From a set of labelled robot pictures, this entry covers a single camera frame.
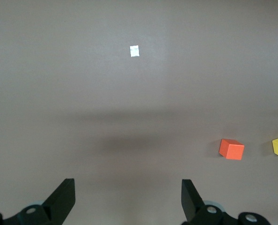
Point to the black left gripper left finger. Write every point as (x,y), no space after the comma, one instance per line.
(57,204)

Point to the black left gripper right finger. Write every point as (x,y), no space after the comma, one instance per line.
(195,206)

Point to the orange wooden block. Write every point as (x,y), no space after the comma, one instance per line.
(232,150)

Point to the small tape patch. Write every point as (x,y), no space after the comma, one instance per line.
(134,51)

